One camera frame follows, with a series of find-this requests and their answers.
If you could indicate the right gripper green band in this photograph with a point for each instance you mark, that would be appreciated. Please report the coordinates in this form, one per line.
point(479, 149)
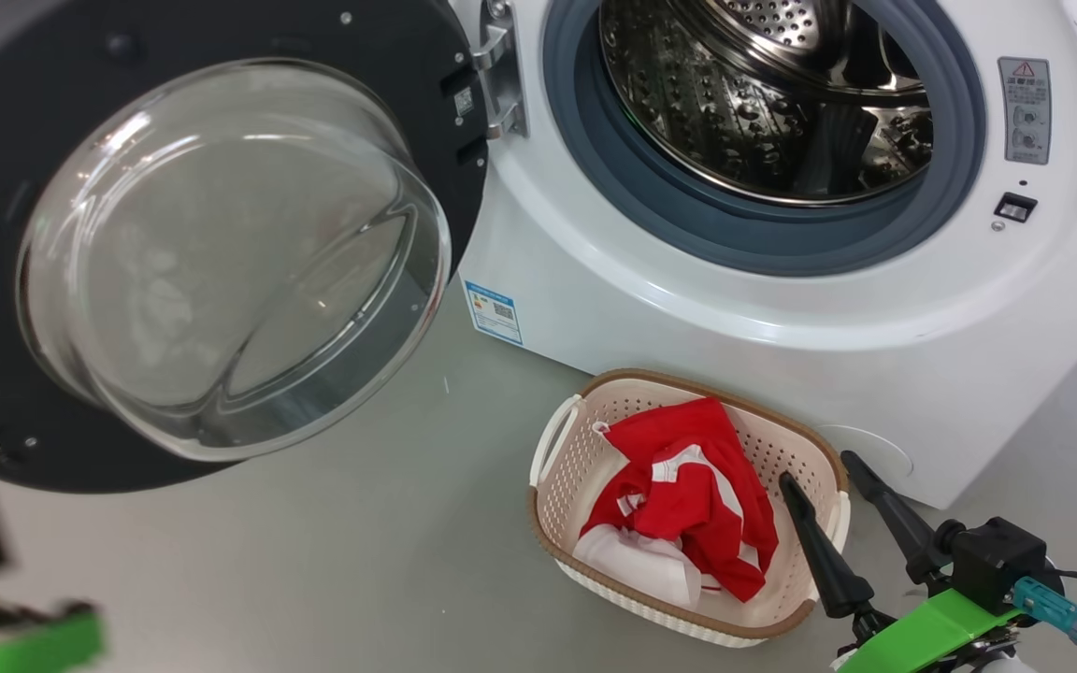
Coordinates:
point(931, 631)

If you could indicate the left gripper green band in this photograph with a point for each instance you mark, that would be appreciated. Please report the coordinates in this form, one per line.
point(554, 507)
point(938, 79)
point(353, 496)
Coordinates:
point(24, 645)

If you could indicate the red and white garment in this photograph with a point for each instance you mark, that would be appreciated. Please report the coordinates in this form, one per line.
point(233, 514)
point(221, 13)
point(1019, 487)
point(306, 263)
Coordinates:
point(688, 495)

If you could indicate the black washer door glass window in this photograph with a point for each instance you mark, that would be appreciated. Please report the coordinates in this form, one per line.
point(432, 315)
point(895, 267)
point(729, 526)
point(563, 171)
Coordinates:
point(389, 56)

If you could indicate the cream laundry basket brown rim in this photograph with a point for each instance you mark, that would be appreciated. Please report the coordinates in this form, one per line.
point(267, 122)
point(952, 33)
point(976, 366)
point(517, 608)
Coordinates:
point(585, 467)

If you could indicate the white front-load washing machine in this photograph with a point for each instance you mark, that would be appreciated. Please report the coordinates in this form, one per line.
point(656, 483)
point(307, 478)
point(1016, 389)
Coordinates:
point(688, 308)

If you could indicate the grey rubber door gasket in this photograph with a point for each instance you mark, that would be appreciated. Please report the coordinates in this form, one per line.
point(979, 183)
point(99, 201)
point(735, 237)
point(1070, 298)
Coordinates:
point(782, 238)

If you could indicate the black door latch socket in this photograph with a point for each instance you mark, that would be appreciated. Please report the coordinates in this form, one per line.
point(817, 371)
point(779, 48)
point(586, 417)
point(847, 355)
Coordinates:
point(1015, 207)

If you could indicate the perforated steel washer drum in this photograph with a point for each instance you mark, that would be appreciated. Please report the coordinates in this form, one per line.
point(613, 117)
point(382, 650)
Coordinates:
point(707, 103)

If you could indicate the metal door hinge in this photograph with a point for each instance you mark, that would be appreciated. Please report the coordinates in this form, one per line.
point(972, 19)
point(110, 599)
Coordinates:
point(501, 84)

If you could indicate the round white filter cover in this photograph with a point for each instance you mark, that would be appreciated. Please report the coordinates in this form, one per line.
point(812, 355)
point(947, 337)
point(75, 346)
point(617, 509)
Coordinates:
point(875, 453)

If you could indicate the blue energy label sticker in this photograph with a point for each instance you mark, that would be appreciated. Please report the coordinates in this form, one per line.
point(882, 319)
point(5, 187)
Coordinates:
point(494, 313)

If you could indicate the grey warning sticker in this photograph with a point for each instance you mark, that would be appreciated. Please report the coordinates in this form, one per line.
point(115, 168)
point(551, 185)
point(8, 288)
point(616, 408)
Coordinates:
point(1025, 110)

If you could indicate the small white QR sticker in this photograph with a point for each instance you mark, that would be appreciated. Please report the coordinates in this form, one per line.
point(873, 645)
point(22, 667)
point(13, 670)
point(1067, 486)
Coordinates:
point(464, 101)

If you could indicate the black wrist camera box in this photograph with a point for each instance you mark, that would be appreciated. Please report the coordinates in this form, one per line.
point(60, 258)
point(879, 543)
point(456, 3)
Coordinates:
point(997, 561)

